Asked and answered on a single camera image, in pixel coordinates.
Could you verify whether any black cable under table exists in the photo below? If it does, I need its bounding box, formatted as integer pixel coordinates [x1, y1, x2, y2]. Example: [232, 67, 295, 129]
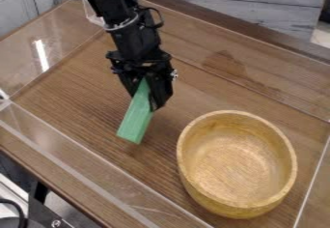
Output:
[0, 198, 28, 228]

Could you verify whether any brown wooden bowl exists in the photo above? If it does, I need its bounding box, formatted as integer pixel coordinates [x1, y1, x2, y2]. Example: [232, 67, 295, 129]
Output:
[176, 110, 298, 219]

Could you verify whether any black table leg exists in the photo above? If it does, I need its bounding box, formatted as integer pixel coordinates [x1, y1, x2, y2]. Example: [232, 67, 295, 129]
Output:
[29, 182, 49, 204]

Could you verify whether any clear acrylic front wall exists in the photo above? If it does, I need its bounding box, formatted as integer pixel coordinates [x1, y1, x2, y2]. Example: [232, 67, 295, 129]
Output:
[0, 100, 212, 228]

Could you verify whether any green rectangular block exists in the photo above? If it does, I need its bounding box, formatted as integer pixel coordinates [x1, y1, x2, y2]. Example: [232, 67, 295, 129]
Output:
[116, 80, 154, 144]

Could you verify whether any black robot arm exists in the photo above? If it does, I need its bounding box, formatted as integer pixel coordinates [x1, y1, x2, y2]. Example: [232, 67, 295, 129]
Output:
[88, 0, 175, 111]

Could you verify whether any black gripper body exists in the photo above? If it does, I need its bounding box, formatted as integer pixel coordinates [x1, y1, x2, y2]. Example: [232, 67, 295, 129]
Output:
[105, 49, 172, 78]

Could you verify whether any clear acrylic corner bracket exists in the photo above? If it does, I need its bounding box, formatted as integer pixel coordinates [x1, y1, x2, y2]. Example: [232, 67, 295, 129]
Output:
[83, 0, 104, 27]

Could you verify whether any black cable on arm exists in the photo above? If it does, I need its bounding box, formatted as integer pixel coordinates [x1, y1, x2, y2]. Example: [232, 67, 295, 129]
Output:
[139, 6, 166, 30]

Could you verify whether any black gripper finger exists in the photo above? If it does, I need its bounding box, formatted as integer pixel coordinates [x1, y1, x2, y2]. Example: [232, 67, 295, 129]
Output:
[119, 71, 141, 97]
[145, 72, 174, 111]

